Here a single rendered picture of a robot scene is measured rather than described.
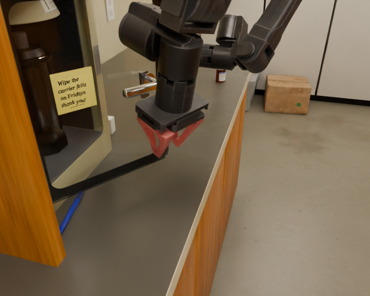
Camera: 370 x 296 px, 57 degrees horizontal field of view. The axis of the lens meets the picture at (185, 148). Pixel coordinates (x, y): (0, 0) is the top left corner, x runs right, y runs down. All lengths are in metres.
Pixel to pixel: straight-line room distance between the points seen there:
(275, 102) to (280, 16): 2.61
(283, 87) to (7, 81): 3.02
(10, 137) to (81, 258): 0.27
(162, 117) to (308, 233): 1.73
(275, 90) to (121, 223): 2.78
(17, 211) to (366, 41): 3.40
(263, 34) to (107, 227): 0.54
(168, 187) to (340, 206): 1.72
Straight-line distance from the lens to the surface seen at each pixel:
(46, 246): 0.66
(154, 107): 0.51
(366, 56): 3.72
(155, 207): 0.77
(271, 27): 0.82
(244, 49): 0.80
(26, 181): 0.57
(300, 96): 3.41
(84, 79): 0.66
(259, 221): 2.14
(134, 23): 0.51
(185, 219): 0.74
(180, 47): 0.45
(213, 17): 0.47
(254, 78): 3.36
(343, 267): 2.04
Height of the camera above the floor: 1.45
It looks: 31 degrees down
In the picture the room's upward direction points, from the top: straight up
